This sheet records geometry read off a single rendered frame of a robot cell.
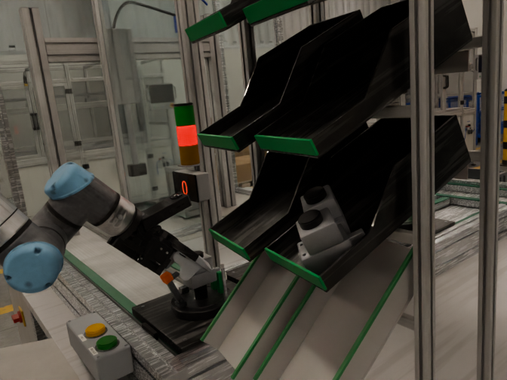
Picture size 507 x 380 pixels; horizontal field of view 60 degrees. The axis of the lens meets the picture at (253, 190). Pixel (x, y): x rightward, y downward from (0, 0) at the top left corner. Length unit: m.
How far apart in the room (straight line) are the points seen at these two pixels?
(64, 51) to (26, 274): 1.35
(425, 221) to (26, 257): 0.54
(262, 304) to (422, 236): 0.33
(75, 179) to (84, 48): 1.21
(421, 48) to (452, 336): 0.73
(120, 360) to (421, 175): 0.67
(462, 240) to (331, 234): 1.00
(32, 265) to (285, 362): 0.39
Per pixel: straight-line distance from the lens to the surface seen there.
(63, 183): 0.82
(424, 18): 0.55
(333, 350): 0.67
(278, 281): 0.79
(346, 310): 0.69
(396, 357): 1.03
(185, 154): 1.14
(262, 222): 0.72
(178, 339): 0.92
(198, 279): 0.98
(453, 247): 1.46
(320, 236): 0.54
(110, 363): 0.96
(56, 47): 1.95
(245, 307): 0.82
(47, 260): 0.71
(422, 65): 0.55
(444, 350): 1.07
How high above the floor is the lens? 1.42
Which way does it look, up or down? 12 degrees down
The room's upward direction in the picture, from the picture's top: 5 degrees counter-clockwise
